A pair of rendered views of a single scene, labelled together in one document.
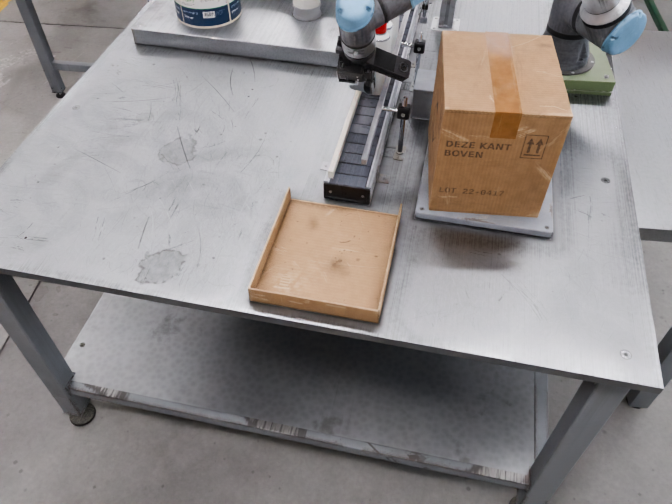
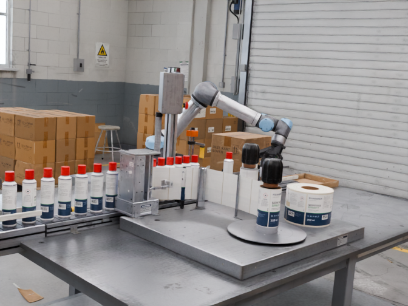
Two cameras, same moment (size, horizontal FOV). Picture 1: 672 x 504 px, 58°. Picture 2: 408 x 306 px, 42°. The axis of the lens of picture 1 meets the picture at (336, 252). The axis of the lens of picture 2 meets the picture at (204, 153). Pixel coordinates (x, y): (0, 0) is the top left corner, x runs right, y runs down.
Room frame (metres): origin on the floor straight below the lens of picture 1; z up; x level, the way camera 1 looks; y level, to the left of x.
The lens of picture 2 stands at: (3.97, 1.20, 1.49)
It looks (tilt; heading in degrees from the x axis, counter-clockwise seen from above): 9 degrees down; 212
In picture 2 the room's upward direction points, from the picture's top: 4 degrees clockwise
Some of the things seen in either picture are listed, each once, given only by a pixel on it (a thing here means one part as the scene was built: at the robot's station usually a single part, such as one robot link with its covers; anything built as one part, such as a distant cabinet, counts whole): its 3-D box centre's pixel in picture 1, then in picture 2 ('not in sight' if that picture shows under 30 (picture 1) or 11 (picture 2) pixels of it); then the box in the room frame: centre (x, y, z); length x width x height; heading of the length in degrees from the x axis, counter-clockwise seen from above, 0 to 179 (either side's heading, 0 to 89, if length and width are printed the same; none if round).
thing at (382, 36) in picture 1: (378, 56); not in sight; (1.38, -0.11, 0.98); 0.05 x 0.05 x 0.20
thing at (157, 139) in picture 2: not in sight; (158, 134); (1.96, -0.33, 1.18); 0.04 x 0.04 x 0.21
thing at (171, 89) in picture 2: not in sight; (171, 92); (1.91, -0.31, 1.38); 0.17 x 0.10 x 0.19; 43
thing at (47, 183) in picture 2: not in sight; (47, 193); (2.59, -0.37, 0.98); 0.05 x 0.05 x 0.20
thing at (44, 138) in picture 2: not in sight; (36, 149); (-0.20, -3.76, 0.45); 1.20 x 0.84 x 0.89; 85
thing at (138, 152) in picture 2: not in sight; (139, 152); (2.26, -0.20, 1.14); 0.14 x 0.11 x 0.01; 168
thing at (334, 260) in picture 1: (329, 249); (307, 181); (0.85, 0.01, 0.85); 0.30 x 0.26 x 0.04; 168
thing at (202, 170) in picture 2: not in sight; (201, 187); (2.00, -0.04, 0.97); 0.05 x 0.05 x 0.19
